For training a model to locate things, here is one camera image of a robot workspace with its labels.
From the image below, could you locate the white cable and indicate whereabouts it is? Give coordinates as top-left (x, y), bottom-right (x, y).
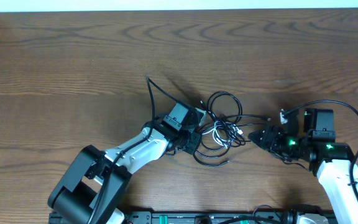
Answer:
top-left (201, 120), bottom-right (245, 149)

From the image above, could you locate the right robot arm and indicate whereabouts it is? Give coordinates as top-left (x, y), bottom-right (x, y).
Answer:
top-left (248, 108), bottom-right (358, 223)

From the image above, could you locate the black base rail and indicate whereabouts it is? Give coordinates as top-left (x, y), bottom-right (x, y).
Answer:
top-left (48, 210), bottom-right (295, 224)

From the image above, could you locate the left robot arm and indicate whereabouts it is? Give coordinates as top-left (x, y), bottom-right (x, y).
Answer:
top-left (47, 102), bottom-right (206, 223)

